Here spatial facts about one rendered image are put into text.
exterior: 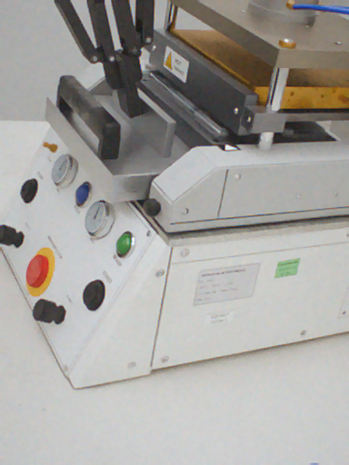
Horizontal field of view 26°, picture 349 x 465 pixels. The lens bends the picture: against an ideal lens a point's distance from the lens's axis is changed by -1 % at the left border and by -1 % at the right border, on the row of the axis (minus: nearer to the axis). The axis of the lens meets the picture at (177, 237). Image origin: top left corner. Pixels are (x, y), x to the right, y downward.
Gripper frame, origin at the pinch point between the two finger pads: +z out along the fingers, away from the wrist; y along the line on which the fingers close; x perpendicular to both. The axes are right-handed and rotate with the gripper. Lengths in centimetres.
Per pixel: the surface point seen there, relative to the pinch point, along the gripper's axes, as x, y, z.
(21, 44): -138, -14, 46
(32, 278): 0.6, 16.6, 19.2
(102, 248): 8.4, 9.1, 13.1
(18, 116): -138, -7, 67
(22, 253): -6.1, 16.2, 20.2
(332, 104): 10.1, -19.7, 5.7
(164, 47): -7.6, -8.1, 1.0
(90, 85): -11.8, 0.9, 4.5
